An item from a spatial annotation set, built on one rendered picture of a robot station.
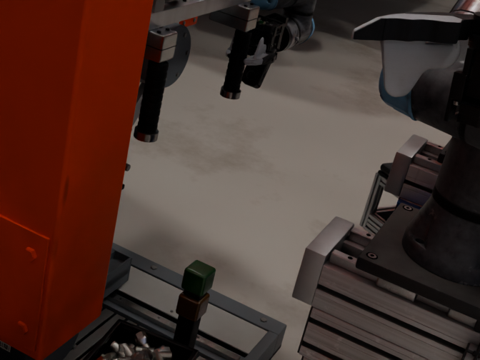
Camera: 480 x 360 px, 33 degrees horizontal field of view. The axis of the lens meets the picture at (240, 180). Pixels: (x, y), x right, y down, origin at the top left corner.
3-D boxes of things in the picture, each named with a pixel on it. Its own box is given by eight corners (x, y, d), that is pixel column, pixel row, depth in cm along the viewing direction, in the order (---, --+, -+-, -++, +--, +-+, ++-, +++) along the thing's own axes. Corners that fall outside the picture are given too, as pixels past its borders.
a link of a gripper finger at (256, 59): (247, 39, 169) (260, 31, 177) (241, 66, 172) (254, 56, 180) (261, 43, 169) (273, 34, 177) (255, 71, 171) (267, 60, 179)
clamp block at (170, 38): (131, 43, 146) (136, 14, 144) (173, 58, 143) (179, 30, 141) (115, 47, 142) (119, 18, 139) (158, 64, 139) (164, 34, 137)
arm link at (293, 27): (266, 43, 196) (297, 53, 193) (258, 46, 192) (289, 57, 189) (273, 12, 192) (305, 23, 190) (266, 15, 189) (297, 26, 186)
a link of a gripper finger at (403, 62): (343, 101, 57) (461, 106, 59) (357, 16, 55) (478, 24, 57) (328, 89, 60) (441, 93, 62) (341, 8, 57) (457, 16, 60)
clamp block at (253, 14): (218, 16, 175) (223, -8, 172) (256, 28, 172) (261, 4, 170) (207, 19, 170) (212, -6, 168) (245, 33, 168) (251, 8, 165)
